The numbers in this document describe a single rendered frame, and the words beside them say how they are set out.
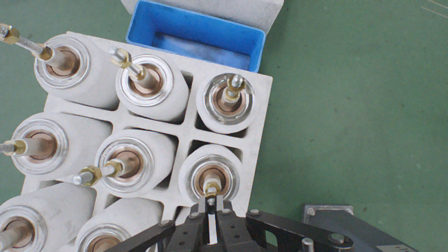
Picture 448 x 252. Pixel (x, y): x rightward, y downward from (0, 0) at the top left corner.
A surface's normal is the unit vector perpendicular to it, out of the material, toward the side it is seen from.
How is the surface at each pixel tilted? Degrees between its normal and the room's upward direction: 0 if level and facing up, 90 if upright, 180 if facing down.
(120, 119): 0
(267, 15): 90
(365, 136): 0
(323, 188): 0
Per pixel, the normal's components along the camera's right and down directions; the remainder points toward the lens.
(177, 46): 0.07, -0.06
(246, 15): -0.24, 0.97
